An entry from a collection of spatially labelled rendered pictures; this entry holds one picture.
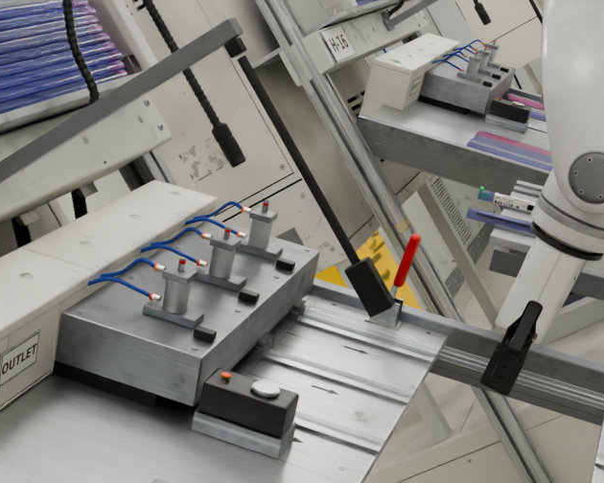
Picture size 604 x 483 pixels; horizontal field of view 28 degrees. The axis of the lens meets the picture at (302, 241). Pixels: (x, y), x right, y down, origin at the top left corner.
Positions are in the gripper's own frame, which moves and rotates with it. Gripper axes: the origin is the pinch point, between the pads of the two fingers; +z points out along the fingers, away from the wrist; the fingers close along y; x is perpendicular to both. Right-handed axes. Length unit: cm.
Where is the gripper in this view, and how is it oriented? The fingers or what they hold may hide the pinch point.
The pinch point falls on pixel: (503, 368)
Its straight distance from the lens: 125.1
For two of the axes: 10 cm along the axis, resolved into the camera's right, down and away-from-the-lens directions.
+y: -3.1, 2.6, -9.2
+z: -3.5, 8.7, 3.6
